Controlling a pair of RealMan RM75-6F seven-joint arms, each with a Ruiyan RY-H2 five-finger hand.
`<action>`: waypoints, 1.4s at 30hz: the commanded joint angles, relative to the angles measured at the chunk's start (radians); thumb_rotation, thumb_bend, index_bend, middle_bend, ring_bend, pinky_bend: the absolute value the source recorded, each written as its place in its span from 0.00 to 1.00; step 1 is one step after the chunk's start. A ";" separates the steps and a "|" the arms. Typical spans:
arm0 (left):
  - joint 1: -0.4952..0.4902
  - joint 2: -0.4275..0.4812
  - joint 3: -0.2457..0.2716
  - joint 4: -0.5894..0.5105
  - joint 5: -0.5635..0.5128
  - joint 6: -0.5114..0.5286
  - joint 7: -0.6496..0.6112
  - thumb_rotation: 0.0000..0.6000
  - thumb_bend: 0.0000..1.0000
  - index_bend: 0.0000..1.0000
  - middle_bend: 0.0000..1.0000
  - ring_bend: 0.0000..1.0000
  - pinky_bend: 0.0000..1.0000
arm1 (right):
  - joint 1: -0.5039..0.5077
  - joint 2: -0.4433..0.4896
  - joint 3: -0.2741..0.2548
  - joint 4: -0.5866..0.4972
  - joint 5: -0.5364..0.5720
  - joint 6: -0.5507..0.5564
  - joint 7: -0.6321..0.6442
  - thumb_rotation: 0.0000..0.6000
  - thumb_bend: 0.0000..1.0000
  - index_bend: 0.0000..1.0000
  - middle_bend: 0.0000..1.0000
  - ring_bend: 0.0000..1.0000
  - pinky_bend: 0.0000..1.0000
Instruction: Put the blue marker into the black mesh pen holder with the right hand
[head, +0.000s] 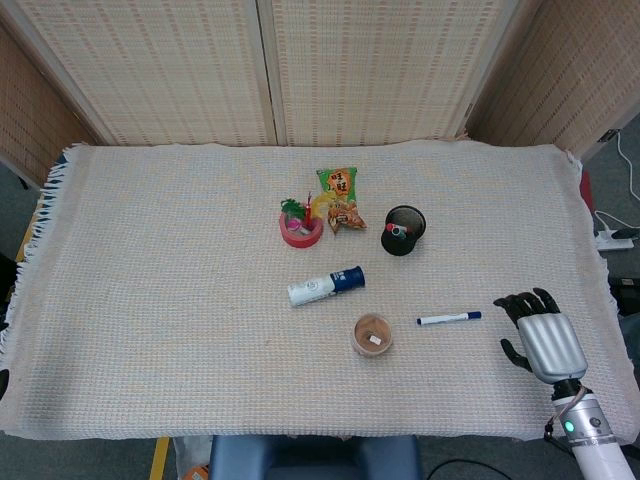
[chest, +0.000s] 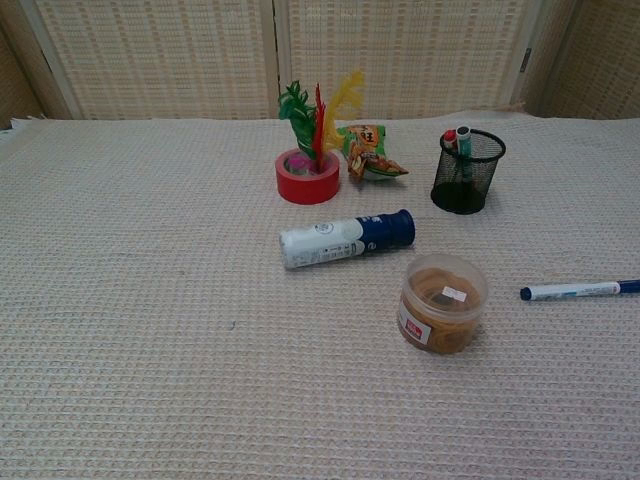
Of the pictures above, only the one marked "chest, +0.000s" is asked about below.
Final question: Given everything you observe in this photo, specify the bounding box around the blue marker pen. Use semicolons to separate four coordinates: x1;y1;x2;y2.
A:
518;278;640;303

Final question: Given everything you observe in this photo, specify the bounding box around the black mesh pen holder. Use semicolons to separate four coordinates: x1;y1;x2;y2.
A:
430;128;507;216

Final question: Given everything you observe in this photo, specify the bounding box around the green capped marker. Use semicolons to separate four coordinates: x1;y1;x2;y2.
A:
455;125;474;184

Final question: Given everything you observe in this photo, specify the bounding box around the white and blue bottle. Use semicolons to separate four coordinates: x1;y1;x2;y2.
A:
278;208;417;271

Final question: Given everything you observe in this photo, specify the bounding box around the red tape roll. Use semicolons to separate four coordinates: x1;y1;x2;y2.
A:
274;147;342;206

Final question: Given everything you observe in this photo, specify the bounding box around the green snack packet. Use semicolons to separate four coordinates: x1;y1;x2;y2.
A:
336;123;410;183

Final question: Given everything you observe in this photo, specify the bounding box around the feather shuttlecock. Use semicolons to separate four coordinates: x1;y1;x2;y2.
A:
277;70;366;177

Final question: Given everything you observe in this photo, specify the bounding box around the clear tub of rubber bands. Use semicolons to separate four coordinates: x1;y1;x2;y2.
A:
396;252;489;356

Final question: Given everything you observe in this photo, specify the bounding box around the beige woven table mat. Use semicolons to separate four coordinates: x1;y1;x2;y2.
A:
0;110;640;480

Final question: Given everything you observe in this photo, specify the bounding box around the woven folding screen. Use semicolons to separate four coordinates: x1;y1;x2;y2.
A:
0;0;640;121

